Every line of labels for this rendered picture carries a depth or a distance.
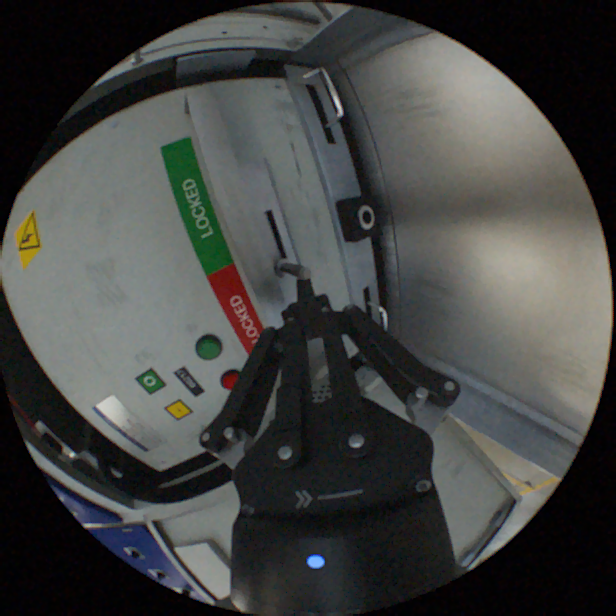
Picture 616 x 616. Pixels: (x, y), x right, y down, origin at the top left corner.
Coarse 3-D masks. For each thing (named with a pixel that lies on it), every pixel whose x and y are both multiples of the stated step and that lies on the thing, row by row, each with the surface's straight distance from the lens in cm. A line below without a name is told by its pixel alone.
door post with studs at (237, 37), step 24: (216, 24) 37; (240, 24) 37; (144, 48) 33; (168, 48) 32; (192, 48) 31; (216, 48) 31; (240, 48) 36; (264, 48) 36; (288, 48) 35; (120, 72) 30; (144, 72) 34; (96, 96) 35
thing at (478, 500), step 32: (384, 384) 45; (448, 416) 51; (448, 448) 54; (480, 448) 57; (448, 480) 55; (480, 480) 63; (160, 512) 57; (192, 512) 55; (224, 512) 50; (448, 512) 58; (480, 512) 66; (512, 512) 75; (160, 544) 63; (192, 544) 56; (224, 544) 54; (480, 544) 70; (192, 576) 67; (224, 576) 57
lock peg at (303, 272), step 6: (276, 264) 24; (282, 264) 23; (288, 264) 22; (294, 264) 22; (276, 270) 24; (282, 270) 23; (288, 270) 22; (294, 270) 20; (300, 270) 20; (306, 270) 20; (294, 276) 21; (300, 276) 20; (306, 276) 20
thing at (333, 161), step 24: (288, 72) 35; (312, 96) 33; (312, 120) 30; (312, 144) 29; (336, 144) 31; (336, 168) 29; (336, 192) 28; (336, 216) 27; (336, 240) 29; (360, 264) 31; (360, 288) 32; (360, 360) 41
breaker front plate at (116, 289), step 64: (128, 128) 28; (192, 128) 26; (256, 128) 27; (64, 192) 29; (128, 192) 24; (256, 192) 24; (320, 192) 28; (0, 256) 39; (64, 256) 27; (128, 256) 23; (192, 256) 22; (320, 256) 27; (64, 320) 29; (128, 320) 25; (192, 320) 23; (64, 384) 35; (128, 384) 29; (128, 448) 40; (192, 448) 38
